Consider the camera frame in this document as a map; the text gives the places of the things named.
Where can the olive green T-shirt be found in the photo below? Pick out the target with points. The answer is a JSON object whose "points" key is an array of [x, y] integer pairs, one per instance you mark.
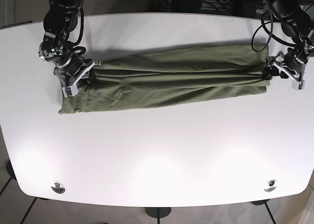
{"points": [[172, 77]]}

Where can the black table base foot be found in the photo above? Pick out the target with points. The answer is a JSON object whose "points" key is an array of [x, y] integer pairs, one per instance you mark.
{"points": [[154, 212]]}

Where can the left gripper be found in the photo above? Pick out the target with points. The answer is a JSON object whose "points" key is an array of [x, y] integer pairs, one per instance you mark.
{"points": [[288, 66]]}

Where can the left chrome table grommet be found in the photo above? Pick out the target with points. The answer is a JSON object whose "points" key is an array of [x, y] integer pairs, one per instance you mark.
{"points": [[57, 187]]}

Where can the right chrome table grommet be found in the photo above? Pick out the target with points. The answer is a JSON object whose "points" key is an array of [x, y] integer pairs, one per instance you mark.
{"points": [[270, 186]]}

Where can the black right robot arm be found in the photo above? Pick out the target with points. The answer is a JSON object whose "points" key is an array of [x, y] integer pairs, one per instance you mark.
{"points": [[64, 26]]}

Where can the chrome table grommet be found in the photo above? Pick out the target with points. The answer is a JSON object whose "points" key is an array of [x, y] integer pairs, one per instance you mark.
{"points": [[57, 187], [270, 186]]}

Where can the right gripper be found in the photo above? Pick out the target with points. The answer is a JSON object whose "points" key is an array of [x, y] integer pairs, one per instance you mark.
{"points": [[69, 63]]}

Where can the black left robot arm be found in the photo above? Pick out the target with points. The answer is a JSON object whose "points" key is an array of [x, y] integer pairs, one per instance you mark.
{"points": [[288, 24]]}

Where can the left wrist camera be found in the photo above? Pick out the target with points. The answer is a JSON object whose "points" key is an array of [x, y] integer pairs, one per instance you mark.
{"points": [[298, 85]]}

